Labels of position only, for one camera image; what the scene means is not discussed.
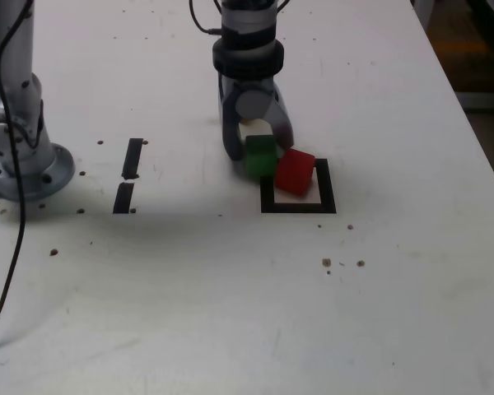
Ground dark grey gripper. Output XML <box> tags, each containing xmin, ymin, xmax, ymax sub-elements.
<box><xmin>217</xmin><ymin>73</ymin><xmax>296</xmax><ymax>162</ymax></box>

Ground green cube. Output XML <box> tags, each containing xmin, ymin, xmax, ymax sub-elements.
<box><xmin>243</xmin><ymin>134</ymin><xmax>279</xmax><ymax>180</ymax></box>

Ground red cube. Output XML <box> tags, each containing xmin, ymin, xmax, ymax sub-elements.
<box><xmin>274</xmin><ymin>147</ymin><xmax>316</xmax><ymax>197</ymax></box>

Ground black tape square outline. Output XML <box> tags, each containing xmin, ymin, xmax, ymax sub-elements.
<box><xmin>260</xmin><ymin>158</ymin><xmax>338</xmax><ymax>215</ymax></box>

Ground black tape strip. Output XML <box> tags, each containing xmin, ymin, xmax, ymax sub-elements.
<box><xmin>112</xmin><ymin>137</ymin><xmax>144</xmax><ymax>215</ymax></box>

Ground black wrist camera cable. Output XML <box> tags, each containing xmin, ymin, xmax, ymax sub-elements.
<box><xmin>189</xmin><ymin>0</ymin><xmax>291</xmax><ymax>34</ymax></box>

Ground black cable at arm base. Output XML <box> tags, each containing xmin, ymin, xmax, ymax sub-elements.
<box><xmin>0</xmin><ymin>0</ymin><xmax>36</xmax><ymax>335</ymax></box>

